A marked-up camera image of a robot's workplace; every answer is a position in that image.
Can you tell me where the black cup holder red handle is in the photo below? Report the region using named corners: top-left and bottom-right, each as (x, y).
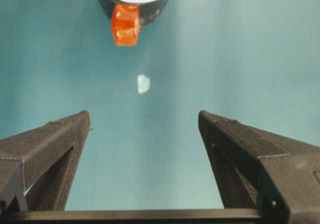
top-left (95, 0), bottom-right (171, 47)

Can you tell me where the small white paper scrap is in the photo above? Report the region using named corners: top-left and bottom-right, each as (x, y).
top-left (136, 73), bottom-right (152, 95)

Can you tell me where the blue-green table cloth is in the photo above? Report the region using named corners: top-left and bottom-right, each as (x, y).
top-left (0, 0), bottom-right (320, 224)

